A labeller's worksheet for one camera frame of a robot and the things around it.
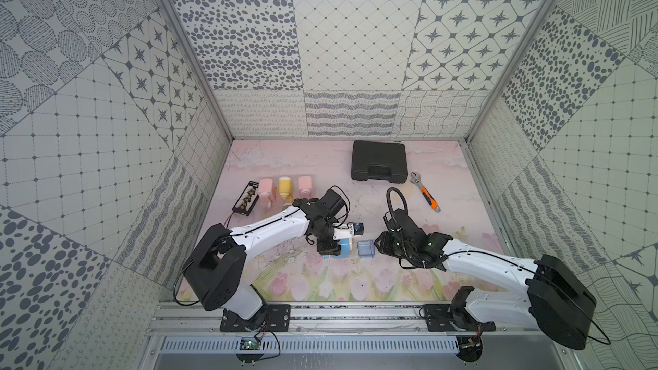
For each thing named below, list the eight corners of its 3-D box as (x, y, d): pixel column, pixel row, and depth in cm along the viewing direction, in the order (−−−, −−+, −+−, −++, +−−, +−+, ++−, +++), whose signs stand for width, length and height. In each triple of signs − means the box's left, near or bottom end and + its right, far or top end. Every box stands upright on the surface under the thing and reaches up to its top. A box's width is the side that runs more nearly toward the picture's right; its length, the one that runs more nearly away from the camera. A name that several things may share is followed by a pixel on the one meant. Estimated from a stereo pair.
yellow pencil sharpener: (282, 203, 102) (278, 192, 95) (282, 188, 106) (278, 177, 100) (292, 202, 102) (289, 191, 96) (291, 187, 107) (289, 175, 100)
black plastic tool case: (352, 182, 106) (352, 176, 102) (350, 147, 119) (351, 140, 115) (409, 182, 106) (411, 176, 103) (401, 147, 119) (403, 140, 115)
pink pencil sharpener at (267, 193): (263, 209, 99) (259, 199, 93) (263, 189, 105) (259, 179, 100) (276, 207, 100) (273, 197, 94) (275, 186, 106) (272, 176, 100)
